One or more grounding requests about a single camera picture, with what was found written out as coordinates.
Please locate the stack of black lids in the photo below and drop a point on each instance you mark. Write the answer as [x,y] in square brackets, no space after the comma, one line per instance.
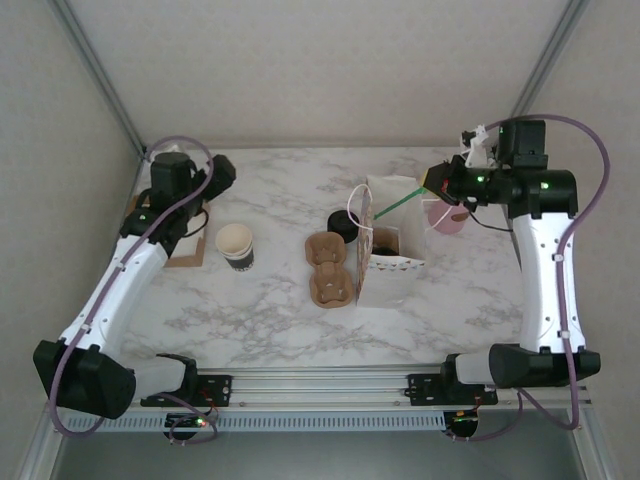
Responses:
[340,222]

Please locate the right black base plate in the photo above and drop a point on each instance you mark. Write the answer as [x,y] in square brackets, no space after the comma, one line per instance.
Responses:
[422,390]

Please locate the aluminium frame leg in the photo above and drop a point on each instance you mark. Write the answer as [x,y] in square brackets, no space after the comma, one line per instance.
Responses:
[32,460]
[597,450]

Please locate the aluminium upright frame post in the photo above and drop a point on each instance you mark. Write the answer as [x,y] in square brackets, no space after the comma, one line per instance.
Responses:
[542,75]
[100,75]

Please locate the brown pulp cup carrier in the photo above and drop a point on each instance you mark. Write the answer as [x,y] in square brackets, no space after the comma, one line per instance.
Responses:
[327,295]

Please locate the small black circuit board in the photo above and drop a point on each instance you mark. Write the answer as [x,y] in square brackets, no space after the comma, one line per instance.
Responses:
[462,425]
[187,422]

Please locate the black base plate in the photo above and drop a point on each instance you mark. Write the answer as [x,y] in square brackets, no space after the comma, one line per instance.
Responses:
[422,390]
[220,387]

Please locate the pink straw holder cup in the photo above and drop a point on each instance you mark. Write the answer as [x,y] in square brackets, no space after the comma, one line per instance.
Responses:
[450,225]

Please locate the brown cardboard napkin box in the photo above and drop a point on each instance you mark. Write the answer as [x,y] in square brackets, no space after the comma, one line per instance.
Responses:
[190,257]

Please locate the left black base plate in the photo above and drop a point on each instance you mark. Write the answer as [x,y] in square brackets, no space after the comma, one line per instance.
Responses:
[220,387]

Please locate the patterned white paper bag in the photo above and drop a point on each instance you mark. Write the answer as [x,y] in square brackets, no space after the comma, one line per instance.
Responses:
[385,285]

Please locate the aluminium side rail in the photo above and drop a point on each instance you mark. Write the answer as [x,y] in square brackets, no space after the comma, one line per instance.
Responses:
[136,175]

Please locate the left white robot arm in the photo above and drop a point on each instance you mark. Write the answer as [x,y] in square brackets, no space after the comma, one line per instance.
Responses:
[125,285]

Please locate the black plastic cup lid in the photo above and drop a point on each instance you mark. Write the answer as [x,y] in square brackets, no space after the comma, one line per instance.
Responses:
[386,248]

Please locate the aluminium mounting rail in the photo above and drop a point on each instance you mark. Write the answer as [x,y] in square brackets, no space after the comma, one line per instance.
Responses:
[320,387]

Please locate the stack of paper cups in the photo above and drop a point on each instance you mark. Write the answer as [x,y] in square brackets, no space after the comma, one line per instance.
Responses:
[234,240]

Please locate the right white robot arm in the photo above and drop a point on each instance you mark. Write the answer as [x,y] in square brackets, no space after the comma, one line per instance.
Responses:
[545,280]

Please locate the white napkin stack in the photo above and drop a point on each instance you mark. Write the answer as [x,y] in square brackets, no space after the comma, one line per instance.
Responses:
[192,240]

